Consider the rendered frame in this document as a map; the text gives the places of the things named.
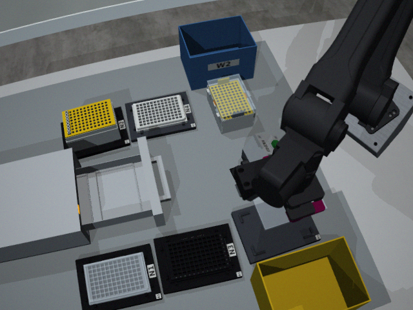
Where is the dark blue open-top bin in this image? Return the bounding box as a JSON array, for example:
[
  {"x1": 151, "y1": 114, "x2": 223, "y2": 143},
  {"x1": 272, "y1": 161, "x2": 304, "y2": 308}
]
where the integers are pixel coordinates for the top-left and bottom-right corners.
[{"x1": 178, "y1": 15, "x2": 257, "y2": 90}]

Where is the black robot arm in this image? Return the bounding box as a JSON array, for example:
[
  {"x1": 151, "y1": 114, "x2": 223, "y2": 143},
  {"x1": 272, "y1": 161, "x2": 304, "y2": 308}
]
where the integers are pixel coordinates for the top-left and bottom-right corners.
[{"x1": 234, "y1": 0, "x2": 413, "y2": 208}]

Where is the yellow open-top bin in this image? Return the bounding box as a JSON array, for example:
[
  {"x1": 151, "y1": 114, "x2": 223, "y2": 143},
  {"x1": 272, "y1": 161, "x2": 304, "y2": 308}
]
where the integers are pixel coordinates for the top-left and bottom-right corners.
[{"x1": 250, "y1": 236, "x2": 371, "y2": 310}]

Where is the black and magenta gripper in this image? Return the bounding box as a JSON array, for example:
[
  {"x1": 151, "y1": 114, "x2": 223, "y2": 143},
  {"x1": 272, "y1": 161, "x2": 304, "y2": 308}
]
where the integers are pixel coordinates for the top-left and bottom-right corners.
[{"x1": 284, "y1": 168, "x2": 325, "y2": 223}]

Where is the white multiwell plate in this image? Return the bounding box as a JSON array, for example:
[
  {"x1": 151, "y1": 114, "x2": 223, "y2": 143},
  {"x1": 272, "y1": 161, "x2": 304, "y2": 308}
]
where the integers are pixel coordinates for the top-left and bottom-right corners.
[{"x1": 132, "y1": 95, "x2": 188, "y2": 133}]

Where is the grey bench mat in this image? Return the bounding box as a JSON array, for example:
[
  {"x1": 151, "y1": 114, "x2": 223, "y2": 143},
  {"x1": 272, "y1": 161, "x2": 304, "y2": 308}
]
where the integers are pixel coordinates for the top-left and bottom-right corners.
[{"x1": 0, "y1": 41, "x2": 391, "y2": 310}]

